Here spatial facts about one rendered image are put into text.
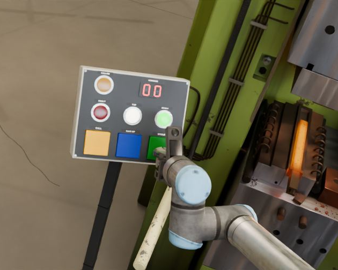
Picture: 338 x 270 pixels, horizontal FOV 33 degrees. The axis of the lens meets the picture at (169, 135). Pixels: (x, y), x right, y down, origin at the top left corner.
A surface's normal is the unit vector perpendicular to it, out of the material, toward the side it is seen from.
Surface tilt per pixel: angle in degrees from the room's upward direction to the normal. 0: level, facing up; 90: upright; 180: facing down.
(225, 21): 90
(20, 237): 0
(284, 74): 90
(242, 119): 90
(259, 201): 90
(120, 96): 60
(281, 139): 0
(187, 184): 55
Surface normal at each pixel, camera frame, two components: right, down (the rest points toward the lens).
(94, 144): 0.25, 0.18
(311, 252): -0.27, 0.55
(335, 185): 0.25, -0.76
